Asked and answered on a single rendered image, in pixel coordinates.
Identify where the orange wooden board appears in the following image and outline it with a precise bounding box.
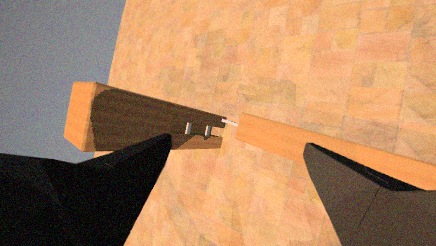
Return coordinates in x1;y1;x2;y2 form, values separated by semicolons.
222;112;436;190

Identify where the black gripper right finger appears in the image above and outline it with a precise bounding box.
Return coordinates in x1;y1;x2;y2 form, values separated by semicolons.
303;143;436;246

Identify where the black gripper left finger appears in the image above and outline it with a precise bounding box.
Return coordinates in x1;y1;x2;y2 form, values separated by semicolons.
0;133;172;246

